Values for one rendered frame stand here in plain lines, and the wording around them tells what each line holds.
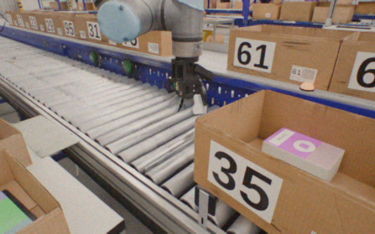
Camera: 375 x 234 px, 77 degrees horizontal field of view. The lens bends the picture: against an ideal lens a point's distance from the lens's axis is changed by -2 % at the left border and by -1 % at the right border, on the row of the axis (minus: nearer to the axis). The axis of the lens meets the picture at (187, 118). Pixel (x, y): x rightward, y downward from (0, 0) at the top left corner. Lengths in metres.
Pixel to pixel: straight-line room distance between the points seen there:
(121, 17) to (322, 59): 0.62
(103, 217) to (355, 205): 0.44
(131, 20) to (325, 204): 0.50
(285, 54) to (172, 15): 0.43
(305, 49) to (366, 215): 0.60
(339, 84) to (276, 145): 0.34
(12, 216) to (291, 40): 0.89
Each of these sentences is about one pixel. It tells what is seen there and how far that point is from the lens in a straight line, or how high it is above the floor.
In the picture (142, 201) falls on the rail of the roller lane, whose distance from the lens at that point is 0.62.
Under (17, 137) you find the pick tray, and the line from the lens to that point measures 0.74.
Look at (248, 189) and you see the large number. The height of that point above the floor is 0.83.
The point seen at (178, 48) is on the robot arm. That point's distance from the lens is 0.69.
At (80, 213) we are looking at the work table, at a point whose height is 0.75.
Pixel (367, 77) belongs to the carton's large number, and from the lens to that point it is 0.87.
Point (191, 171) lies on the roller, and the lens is 0.64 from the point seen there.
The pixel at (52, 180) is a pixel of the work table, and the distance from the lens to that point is 0.69.
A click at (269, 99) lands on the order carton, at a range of 0.73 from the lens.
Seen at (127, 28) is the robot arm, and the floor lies 1.10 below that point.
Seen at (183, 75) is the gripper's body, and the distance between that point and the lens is 0.70.
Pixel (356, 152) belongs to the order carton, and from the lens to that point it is 0.69.
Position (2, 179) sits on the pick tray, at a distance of 0.72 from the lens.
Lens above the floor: 1.15
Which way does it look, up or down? 27 degrees down
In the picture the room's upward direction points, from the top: straight up
